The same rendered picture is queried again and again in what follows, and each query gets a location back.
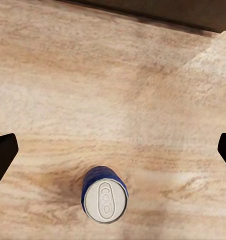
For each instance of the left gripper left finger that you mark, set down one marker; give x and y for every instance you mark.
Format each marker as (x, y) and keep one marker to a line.
(8, 151)

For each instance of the cabinet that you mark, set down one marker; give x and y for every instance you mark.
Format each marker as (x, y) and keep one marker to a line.
(208, 15)

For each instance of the can of soda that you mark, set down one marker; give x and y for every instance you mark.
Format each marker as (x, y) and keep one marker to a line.
(104, 196)

